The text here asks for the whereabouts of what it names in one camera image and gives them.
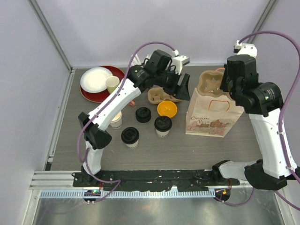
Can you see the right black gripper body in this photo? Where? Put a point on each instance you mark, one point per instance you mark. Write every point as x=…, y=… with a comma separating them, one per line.
x=227, y=85

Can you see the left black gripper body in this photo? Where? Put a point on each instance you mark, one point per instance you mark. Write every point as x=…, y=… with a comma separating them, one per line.
x=168, y=81

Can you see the cardboard cup carrier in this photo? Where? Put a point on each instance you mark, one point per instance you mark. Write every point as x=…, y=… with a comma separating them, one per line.
x=209, y=84
x=157, y=95

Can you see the paper takeout bag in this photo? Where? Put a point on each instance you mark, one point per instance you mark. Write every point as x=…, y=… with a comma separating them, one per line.
x=211, y=116

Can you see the black lid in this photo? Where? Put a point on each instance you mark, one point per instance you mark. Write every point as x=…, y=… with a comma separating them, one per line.
x=163, y=123
x=130, y=135

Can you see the stack of black lids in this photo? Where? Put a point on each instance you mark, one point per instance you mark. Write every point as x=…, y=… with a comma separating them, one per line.
x=143, y=114

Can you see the stack of white paper cups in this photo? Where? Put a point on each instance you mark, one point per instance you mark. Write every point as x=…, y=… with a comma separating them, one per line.
x=116, y=121

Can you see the white paper cup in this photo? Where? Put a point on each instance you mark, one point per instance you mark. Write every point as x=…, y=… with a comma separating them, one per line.
x=133, y=145
x=162, y=132

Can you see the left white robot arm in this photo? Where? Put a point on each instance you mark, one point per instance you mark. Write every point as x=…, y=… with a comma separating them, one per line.
x=162, y=70

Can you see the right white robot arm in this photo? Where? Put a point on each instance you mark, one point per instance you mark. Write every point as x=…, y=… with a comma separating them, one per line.
x=263, y=102

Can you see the orange bowl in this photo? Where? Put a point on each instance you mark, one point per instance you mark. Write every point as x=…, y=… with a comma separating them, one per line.
x=167, y=108

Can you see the wrapped white straws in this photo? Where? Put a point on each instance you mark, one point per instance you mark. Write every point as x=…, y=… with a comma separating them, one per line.
x=136, y=60

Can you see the green cup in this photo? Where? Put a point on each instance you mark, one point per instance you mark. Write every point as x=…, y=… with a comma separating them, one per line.
x=112, y=83

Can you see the white paper plate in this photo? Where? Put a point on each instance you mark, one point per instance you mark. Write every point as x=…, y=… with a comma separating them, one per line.
x=93, y=80

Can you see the red round tray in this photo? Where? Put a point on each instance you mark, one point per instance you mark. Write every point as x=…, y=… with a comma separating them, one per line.
x=101, y=96

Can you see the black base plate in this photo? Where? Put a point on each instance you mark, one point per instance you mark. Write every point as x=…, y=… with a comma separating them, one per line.
x=164, y=180

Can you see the aluminium front rail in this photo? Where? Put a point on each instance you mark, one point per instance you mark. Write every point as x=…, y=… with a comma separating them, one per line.
x=88, y=193

